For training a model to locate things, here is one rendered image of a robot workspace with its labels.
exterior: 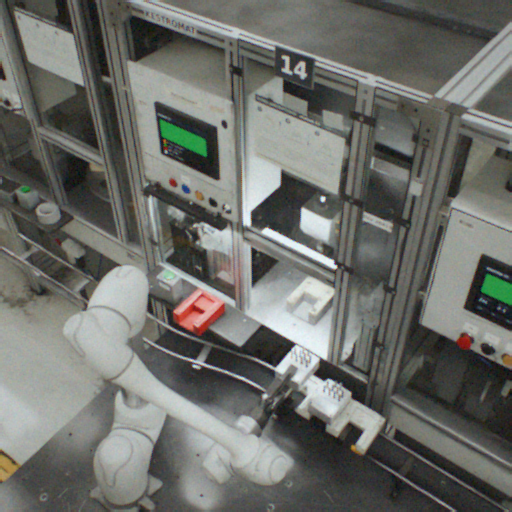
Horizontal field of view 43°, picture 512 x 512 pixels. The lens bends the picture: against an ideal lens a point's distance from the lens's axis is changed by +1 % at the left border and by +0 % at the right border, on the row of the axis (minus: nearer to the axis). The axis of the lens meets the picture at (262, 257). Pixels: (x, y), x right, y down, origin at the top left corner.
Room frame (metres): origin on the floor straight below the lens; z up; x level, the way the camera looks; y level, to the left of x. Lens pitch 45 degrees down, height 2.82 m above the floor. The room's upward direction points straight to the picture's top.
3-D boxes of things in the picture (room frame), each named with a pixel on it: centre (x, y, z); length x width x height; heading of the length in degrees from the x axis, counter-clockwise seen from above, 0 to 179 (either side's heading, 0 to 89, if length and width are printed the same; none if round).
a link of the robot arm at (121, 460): (1.04, 0.46, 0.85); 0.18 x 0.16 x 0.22; 168
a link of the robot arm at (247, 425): (1.06, 0.05, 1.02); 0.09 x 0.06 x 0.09; 53
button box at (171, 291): (1.72, 0.35, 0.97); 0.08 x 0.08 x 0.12; 54
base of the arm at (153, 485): (1.01, 0.45, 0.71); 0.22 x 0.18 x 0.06; 54
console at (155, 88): (1.85, 0.19, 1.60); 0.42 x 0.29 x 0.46; 54
